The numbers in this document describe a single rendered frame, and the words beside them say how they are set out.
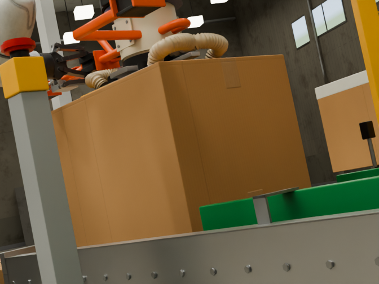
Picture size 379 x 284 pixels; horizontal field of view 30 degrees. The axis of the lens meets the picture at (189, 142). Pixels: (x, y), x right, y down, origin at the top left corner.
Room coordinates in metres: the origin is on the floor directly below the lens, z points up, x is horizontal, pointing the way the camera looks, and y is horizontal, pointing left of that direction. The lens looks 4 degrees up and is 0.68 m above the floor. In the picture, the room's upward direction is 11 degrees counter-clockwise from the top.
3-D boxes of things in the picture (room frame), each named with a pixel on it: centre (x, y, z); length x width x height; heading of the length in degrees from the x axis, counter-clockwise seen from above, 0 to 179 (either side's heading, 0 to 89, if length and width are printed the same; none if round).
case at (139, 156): (1.91, 0.06, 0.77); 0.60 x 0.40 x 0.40; 38
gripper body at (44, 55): (1.99, 0.34, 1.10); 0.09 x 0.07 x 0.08; 131
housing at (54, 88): (2.25, 0.36, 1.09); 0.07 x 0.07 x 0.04; 41
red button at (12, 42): (1.41, 0.30, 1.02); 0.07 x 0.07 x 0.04
